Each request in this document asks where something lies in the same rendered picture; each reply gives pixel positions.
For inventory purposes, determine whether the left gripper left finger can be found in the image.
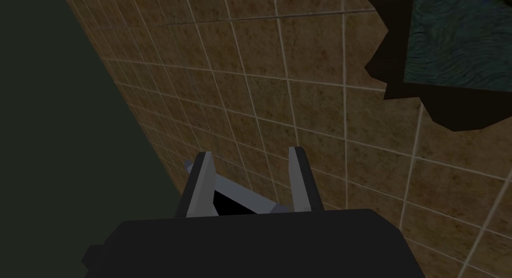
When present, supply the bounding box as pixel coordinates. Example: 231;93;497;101
174;151;220;219

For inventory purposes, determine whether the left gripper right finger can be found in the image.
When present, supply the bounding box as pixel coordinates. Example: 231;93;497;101
287;146;326;213

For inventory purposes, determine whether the dark green door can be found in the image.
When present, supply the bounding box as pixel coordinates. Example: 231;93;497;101
0;0;183;278

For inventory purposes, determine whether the black framed teal picture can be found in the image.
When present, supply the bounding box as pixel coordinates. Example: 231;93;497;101
363;0;512;133

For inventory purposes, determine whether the grey bar handle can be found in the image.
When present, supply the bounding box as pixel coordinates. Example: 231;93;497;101
183;159;295;216

